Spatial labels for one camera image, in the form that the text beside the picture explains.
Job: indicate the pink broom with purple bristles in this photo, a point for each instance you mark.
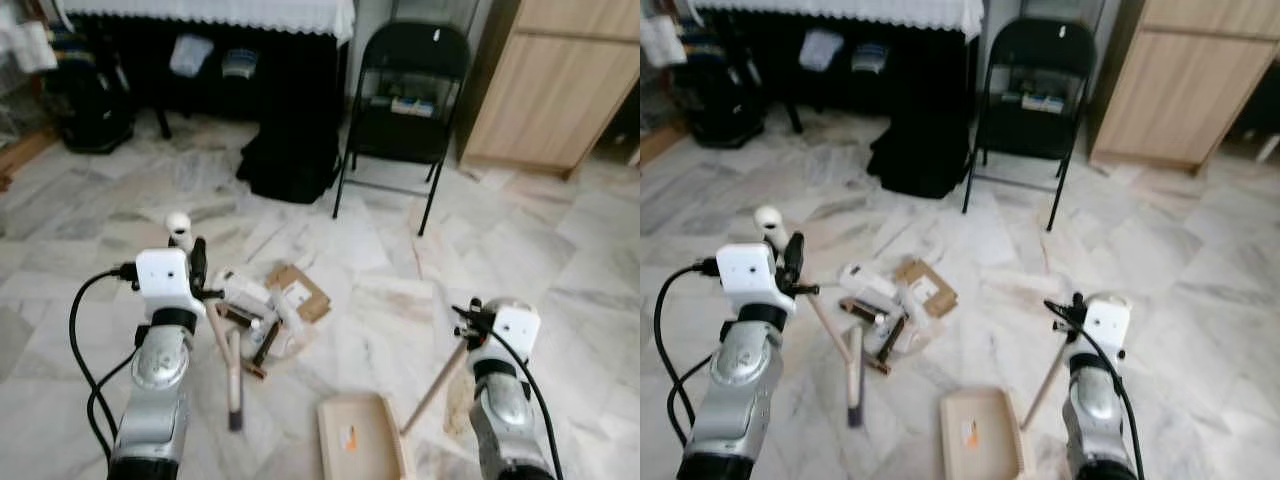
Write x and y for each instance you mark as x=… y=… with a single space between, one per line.
x=853 y=375
x=235 y=375

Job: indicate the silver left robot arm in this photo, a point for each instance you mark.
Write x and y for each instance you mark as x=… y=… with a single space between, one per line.
x=160 y=375
x=735 y=380

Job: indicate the white carton box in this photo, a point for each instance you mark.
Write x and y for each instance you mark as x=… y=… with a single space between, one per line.
x=245 y=290
x=868 y=285

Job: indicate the brown wooden stick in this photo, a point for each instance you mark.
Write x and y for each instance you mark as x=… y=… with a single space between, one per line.
x=858 y=309
x=233 y=315

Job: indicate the dark thin stick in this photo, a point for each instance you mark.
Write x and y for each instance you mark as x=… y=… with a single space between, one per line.
x=892 y=340
x=267 y=343

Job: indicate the white plastic packet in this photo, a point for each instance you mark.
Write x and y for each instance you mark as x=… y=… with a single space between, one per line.
x=915 y=320
x=290 y=325

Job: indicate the brown cardboard piece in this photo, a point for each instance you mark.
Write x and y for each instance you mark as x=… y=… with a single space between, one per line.
x=940 y=295
x=312 y=300

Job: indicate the black table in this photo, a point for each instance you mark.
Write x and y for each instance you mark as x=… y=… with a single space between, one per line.
x=792 y=115
x=160 y=120

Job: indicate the black cloth drape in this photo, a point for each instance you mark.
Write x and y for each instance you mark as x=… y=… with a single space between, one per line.
x=295 y=150
x=925 y=150

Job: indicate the black backpack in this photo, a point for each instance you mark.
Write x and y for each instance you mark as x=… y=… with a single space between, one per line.
x=725 y=110
x=95 y=115

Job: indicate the long wooden board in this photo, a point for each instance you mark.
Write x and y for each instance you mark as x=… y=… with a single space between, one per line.
x=25 y=150
x=660 y=143

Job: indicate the blue and white pack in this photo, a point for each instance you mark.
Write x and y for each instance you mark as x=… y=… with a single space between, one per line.
x=870 y=58
x=240 y=65

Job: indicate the white plastic bag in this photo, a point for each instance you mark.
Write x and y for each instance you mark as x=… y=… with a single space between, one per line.
x=822 y=50
x=190 y=55

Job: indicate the flat printed box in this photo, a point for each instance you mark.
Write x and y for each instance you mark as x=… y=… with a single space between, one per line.
x=1040 y=102
x=410 y=105

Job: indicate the white lace tablecloth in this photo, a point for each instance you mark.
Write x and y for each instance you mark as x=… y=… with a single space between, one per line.
x=840 y=10
x=200 y=12

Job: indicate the light wooden cabinet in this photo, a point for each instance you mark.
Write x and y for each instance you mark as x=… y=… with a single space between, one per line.
x=560 y=80
x=1180 y=80

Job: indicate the white hanging cloths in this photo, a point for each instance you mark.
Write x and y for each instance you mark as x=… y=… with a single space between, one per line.
x=30 y=45
x=662 y=40

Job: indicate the black folding chair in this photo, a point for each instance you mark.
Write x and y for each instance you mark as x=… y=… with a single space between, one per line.
x=415 y=50
x=1040 y=45

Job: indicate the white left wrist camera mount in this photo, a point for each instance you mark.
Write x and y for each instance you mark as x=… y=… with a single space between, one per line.
x=165 y=275
x=745 y=270

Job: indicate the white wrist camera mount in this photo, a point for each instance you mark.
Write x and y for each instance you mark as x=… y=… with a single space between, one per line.
x=515 y=330
x=745 y=270
x=1110 y=325
x=165 y=275

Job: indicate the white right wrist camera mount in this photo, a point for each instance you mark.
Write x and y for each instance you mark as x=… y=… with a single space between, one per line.
x=515 y=330
x=1110 y=325

